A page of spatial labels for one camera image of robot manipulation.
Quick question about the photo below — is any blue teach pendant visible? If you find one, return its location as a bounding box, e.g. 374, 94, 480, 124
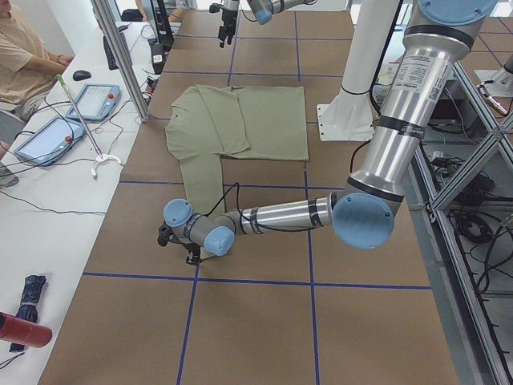
14, 117, 86, 166
74, 83, 120, 122

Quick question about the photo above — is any far blue teach pendant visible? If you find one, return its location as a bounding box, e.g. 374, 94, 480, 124
74, 83, 120, 122

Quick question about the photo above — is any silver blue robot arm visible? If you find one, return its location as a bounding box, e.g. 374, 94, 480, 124
157, 1, 495, 264
209, 0, 316, 48

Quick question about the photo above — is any aluminium frame post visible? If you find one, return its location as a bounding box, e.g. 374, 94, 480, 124
91, 0, 149, 123

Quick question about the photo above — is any black keyboard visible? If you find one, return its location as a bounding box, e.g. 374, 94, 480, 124
103, 32, 129, 71

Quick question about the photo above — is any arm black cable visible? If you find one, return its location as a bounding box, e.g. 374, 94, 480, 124
204, 182, 313, 233

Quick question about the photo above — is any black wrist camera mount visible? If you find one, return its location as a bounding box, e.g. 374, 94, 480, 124
157, 222, 175, 247
208, 3, 224, 14

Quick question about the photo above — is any near blue teach pendant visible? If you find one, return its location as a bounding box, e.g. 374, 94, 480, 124
14, 117, 86, 166

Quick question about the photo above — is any seated person beige shirt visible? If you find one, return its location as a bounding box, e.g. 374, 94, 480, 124
0, 0, 76, 189

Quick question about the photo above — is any red water bottle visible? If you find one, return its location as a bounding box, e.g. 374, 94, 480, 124
1, 313, 53, 348

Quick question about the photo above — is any dark blue folded umbrella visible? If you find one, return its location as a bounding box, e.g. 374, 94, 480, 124
15, 274, 46, 342

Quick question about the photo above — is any black computer mouse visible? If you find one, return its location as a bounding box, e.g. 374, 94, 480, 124
72, 70, 91, 81

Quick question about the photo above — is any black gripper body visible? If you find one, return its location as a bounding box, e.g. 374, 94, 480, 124
184, 243, 201, 265
219, 10, 237, 40

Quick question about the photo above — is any olive green long-sleeve shirt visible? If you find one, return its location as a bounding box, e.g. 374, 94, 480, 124
165, 85, 309, 218

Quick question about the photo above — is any grabber stick with white hook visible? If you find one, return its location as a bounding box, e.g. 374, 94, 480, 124
55, 74, 123, 180

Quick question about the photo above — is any aluminium frame side rack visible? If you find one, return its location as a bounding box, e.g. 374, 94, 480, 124
406, 59, 512, 384

